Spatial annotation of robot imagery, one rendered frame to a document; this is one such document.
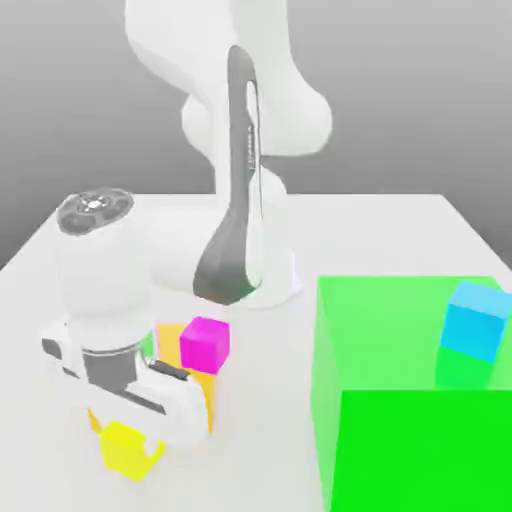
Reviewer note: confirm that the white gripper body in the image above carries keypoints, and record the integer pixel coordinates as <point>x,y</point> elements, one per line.
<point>176,412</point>

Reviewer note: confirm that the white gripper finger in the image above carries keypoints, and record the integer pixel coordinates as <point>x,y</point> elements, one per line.
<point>151,446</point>

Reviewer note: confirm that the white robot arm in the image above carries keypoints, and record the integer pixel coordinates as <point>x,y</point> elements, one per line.
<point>244,72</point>

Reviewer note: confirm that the large green box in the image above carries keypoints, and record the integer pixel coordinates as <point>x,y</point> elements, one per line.
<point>400,440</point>

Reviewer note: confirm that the small cyan cube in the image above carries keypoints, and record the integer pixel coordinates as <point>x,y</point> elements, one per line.
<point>474,328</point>

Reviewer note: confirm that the large orange box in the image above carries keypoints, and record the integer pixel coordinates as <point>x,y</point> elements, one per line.
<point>170,344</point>

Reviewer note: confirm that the small yellow cube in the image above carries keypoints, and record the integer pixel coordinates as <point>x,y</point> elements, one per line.
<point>124,452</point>

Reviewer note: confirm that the small magenta cube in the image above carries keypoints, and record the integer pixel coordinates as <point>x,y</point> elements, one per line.
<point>204,346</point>

